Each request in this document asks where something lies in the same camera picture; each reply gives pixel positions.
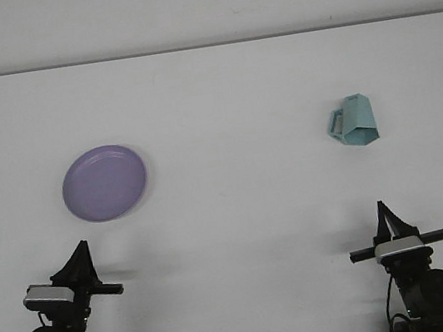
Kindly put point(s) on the pale blue faceted cup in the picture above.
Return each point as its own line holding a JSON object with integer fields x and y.
{"x": 359, "y": 121}

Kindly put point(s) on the pale purple round plate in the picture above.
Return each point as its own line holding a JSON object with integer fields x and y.
{"x": 104, "y": 183}

